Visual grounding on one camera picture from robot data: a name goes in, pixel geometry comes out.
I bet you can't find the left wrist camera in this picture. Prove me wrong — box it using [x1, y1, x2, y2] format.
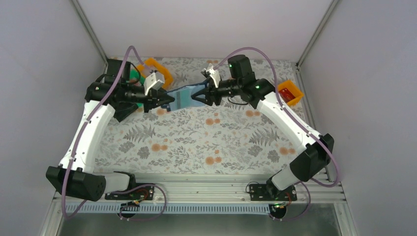
[143, 71, 165, 96]

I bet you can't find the green plastic bin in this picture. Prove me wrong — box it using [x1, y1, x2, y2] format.
[126, 70, 145, 86]

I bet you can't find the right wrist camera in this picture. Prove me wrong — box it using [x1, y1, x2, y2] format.
[201, 63, 222, 89]

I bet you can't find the black plastic bin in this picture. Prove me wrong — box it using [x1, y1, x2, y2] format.
[113, 102, 139, 122]

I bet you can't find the orange plastic bin right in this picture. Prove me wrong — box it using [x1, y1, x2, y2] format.
[277, 80, 304, 106]

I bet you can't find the orange plastic bin left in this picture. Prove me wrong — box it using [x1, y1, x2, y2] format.
[136, 58, 174, 90]

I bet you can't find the red card in right bin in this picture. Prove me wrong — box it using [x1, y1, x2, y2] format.
[279, 88, 295, 103]

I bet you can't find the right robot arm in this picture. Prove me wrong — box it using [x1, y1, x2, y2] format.
[191, 55, 334, 195]

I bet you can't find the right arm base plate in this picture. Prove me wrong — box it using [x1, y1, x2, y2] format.
[246, 182, 298, 202]

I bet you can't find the orange plastic bin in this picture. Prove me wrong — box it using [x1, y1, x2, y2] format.
[136, 58, 174, 90]
[277, 80, 304, 106]

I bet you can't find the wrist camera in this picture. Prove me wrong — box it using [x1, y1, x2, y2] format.
[143, 71, 165, 96]
[201, 63, 222, 89]

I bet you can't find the aluminium rail frame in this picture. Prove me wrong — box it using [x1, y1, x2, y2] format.
[54, 174, 347, 204]

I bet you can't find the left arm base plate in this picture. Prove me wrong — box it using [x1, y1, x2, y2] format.
[104, 183, 155, 201]

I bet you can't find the blue leather card holder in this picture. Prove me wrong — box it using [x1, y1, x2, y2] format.
[167, 82, 205, 112]

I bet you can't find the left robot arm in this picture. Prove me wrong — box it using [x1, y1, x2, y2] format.
[46, 59, 174, 202]

